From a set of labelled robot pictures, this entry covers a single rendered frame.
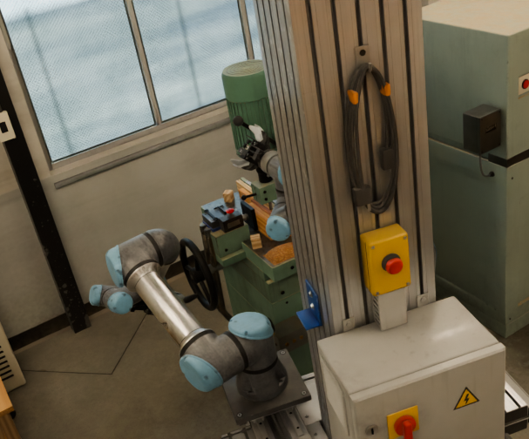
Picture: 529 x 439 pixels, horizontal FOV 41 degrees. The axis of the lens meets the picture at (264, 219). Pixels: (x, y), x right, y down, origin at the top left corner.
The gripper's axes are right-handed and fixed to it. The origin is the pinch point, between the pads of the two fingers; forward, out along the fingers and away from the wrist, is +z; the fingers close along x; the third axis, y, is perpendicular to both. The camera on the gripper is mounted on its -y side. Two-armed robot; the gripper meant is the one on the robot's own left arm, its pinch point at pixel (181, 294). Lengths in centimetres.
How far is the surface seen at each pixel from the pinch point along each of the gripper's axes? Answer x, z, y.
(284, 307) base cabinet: 28.3, 26.5, -10.8
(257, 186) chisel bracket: 8, 13, -49
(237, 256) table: 13.5, 9.9, -23.2
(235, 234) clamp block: 11.4, 7.7, -30.8
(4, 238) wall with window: -116, -38, 30
